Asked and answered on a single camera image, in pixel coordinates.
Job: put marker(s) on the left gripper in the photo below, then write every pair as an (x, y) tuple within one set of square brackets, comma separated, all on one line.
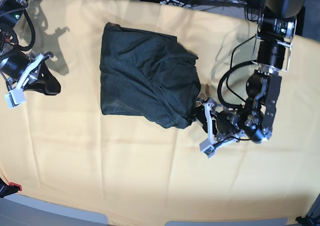
[(219, 122)]

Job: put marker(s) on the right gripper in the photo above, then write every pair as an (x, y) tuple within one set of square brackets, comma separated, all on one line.
[(26, 73)]

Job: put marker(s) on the dark grey long-sleeve shirt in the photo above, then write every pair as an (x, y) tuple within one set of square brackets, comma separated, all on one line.
[(148, 74)]

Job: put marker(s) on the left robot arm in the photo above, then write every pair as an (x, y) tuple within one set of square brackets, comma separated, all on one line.
[(275, 33)]

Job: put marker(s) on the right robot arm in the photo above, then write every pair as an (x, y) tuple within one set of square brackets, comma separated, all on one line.
[(11, 12)]

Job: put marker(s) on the yellow table cloth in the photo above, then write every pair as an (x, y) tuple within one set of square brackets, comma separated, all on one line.
[(61, 149)]

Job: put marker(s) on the red and black clamp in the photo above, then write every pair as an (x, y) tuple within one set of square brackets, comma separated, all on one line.
[(8, 189)]

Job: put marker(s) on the black clamp right corner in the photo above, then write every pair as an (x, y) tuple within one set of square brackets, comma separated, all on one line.
[(306, 221)]

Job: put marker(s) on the black table leg post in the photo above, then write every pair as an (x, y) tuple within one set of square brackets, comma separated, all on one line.
[(300, 19)]

